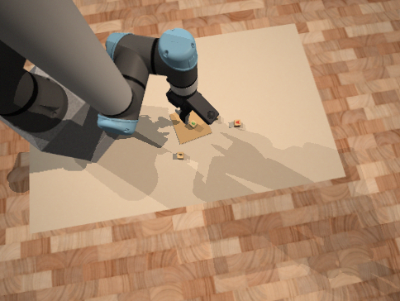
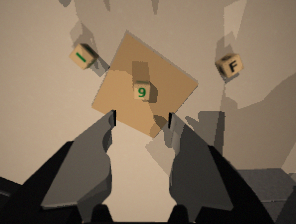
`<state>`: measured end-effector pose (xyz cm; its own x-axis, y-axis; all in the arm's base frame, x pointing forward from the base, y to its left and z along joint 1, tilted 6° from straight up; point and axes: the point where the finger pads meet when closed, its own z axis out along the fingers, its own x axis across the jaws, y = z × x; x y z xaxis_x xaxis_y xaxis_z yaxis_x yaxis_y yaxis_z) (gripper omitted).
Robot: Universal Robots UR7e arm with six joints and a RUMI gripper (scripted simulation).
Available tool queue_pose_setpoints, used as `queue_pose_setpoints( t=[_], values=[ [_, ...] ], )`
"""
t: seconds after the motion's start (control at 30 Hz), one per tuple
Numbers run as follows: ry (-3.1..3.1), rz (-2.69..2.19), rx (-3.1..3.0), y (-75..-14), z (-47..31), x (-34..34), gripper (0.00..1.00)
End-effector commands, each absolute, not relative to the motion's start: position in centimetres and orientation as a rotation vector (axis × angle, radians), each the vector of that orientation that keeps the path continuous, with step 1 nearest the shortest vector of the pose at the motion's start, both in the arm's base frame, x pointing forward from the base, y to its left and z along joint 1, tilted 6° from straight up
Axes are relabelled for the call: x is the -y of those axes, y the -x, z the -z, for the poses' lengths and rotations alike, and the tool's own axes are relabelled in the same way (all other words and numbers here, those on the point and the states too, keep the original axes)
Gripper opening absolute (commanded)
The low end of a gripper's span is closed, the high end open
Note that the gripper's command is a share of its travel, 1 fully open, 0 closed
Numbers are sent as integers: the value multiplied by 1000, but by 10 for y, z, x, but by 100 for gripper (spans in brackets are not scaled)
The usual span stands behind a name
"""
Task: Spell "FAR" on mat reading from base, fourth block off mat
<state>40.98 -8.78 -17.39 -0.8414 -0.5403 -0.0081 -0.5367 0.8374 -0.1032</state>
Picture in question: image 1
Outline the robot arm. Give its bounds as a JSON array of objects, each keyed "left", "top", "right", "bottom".
[{"left": 0, "top": 0, "right": 198, "bottom": 136}]

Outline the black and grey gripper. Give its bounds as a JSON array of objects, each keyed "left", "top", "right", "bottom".
[{"left": 166, "top": 88, "right": 198, "bottom": 125}]

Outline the tan mat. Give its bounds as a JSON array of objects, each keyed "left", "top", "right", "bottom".
[{"left": 170, "top": 111, "right": 212, "bottom": 145}]

